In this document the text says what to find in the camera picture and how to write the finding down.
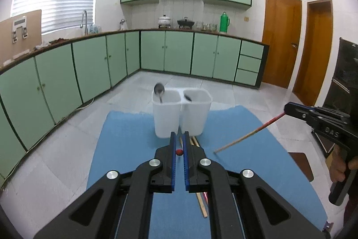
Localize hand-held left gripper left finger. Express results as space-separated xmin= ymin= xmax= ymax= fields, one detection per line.
xmin=33 ymin=132 xmax=177 ymax=239

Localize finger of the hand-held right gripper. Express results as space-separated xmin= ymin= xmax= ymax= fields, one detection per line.
xmin=285 ymin=102 xmax=351 ymax=120
xmin=285 ymin=108 xmax=316 ymax=128

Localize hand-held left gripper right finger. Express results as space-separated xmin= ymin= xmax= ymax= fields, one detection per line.
xmin=183 ymin=131 xmax=328 ymax=239

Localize white two-compartment utensil holder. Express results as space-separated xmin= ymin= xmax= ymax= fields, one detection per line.
xmin=152 ymin=88 xmax=212 ymax=139

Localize metal spoon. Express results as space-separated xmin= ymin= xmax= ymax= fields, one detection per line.
xmin=154 ymin=83 xmax=166 ymax=104

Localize person's right hand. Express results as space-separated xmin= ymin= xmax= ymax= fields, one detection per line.
xmin=329 ymin=149 xmax=358 ymax=183

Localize brown floor mat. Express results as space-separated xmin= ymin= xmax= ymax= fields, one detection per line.
xmin=288 ymin=152 xmax=314 ymax=182

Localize black panel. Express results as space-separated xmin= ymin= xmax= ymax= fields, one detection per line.
xmin=322 ymin=37 xmax=358 ymax=117

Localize blue mat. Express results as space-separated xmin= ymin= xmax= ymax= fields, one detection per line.
xmin=86 ymin=105 xmax=328 ymax=239

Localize person's dark red clothing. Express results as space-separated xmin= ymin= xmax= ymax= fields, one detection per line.
xmin=343 ymin=191 xmax=358 ymax=239

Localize green thermos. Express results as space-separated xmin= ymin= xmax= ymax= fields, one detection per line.
xmin=219 ymin=12 xmax=230 ymax=33

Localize group of glass jars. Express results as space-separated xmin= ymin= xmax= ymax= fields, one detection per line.
xmin=196 ymin=21 xmax=219 ymax=32

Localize green lower cabinets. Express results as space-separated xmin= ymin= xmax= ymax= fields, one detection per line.
xmin=0 ymin=29 xmax=269 ymax=189

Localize black wok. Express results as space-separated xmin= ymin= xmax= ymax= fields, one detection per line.
xmin=177 ymin=17 xmax=196 ymax=30

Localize white cooking pot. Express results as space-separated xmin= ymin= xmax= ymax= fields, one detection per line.
xmin=158 ymin=14 xmax=172 ymax=29

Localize dark cloth on counter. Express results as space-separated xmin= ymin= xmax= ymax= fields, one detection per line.
xmin=48 ymin=37 xmax=70 ymax=45

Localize metal kitchen faucet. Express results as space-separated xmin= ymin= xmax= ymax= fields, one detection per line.
xmin=80 ymin=10 xmax=88 ymax=35

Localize wooden board stand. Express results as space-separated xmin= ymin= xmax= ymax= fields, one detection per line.
xmin=0 ymin=9 xmax=42 ymax=66

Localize wooden door with frame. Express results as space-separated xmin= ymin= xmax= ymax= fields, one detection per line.
xmin=292 ymin=0 xmax=334 ymax=107

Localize white floor cable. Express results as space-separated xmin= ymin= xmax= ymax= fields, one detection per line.
xmin=54 ymin=96 xmax=96 ymax=127

